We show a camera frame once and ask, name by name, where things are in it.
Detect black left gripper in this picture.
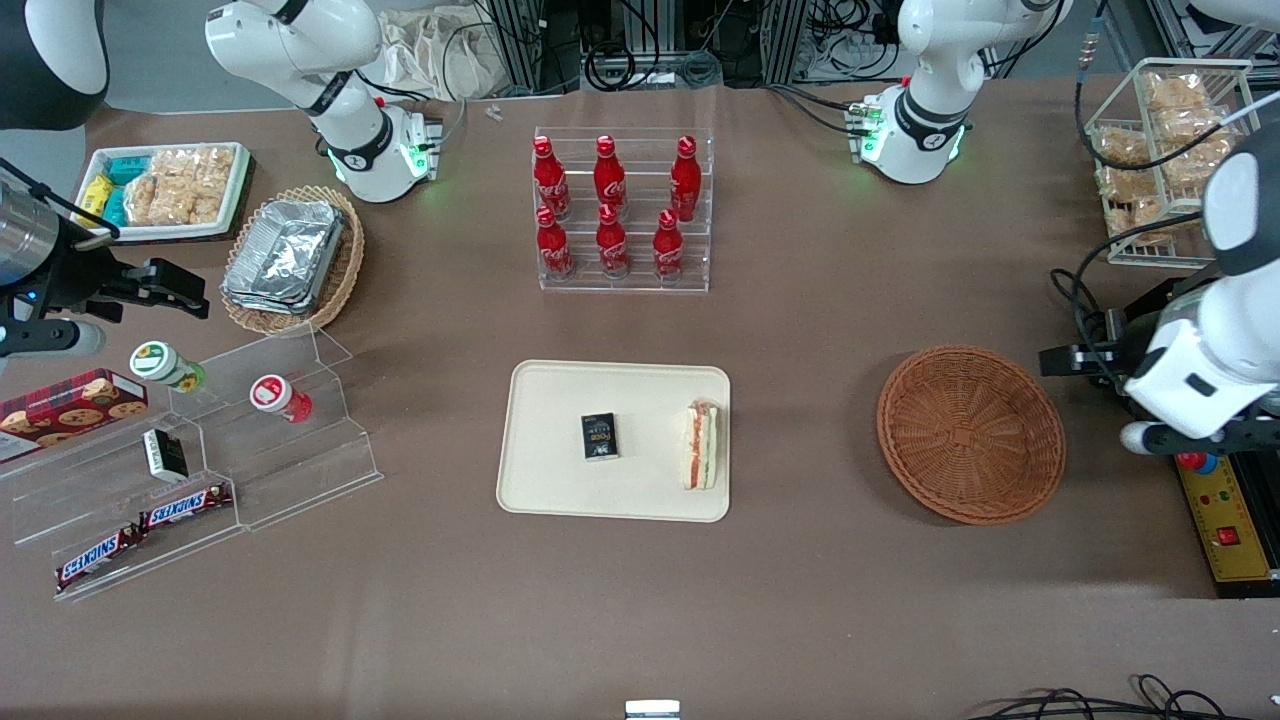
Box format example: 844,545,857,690
1039,303,1168,398

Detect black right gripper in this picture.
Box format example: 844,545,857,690
0,248,212,324

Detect triangle sandwich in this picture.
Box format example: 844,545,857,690
682,399,723,492

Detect white rectangular snack tray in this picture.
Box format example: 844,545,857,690
74,141,252,245

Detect round brown wicker basket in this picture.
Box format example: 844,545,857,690
876,344,1067,527

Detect oval light wicker basket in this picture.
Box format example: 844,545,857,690
219,184,367,338

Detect cream plastic tray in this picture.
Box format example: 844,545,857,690
496,359,732,524

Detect green lid sunflower cup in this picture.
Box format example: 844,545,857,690
129,340,207,394

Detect rice cracker pack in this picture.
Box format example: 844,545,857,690
1143,74,1213,113
124,171,189,228
1099,165,1169,233
1094,124,1153,168
1158,108,1243,189
150,147,238,226

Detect stack of foil trays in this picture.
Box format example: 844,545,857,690
221,197,347,317

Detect red lid strawberry cup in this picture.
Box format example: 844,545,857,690
249,373,314,424

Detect red plaid cookie box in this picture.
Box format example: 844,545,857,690
0,368,150,464

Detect black box with white side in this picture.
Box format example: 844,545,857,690
141,427,190,484

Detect Snickers chocolate bar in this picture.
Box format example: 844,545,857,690
54,527,143,593
138,483,235,533

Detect clear acrylic stepped display stand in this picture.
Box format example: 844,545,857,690
0,325,385,603

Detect yellow control box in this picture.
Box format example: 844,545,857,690
1174,455,1280,602

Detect white cloth bag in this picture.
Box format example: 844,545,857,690
377,6,503,103

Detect red cola bottle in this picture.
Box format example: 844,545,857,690
593,135,628,219
535,206,576,282
669,135,703,223
532,136,571,221
652,207,686,282
595,204,631,280

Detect clear acrylic bottle rack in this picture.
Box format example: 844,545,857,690
532,126,714,294

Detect small black box with barcode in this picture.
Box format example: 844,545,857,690
580,412,620,462

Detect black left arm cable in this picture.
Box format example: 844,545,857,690
1048,210,1216,363

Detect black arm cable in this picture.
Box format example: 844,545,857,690
0,157,124,242
1048,210,1216,363

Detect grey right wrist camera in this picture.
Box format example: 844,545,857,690
0,319,107,359

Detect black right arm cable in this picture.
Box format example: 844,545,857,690
0,157,124,242

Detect white wire basket rack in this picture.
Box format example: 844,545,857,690
1084,57,1263,270

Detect black cable over rack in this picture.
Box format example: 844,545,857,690
1074,0,1280,173

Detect black floor cables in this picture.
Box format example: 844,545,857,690
962,673,1280,720

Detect coiled black cable bundle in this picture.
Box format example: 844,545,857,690
583,38,723,93

